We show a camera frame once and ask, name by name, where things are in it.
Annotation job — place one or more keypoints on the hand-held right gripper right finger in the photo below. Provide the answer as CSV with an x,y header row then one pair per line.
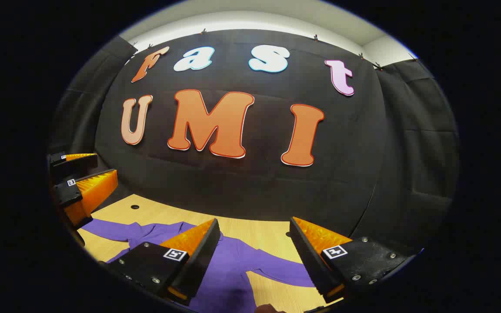
x,y
309,256

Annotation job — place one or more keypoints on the purple shirt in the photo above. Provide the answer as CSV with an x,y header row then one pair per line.
x,y
233,269

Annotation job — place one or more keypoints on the black backdrop cloth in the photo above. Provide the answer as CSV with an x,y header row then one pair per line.
x,y
255,187

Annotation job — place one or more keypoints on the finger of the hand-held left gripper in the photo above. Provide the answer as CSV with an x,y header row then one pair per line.
x,y
94,191
78,164

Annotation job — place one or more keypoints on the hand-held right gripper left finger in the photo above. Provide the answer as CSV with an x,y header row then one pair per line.
x,y
202,256

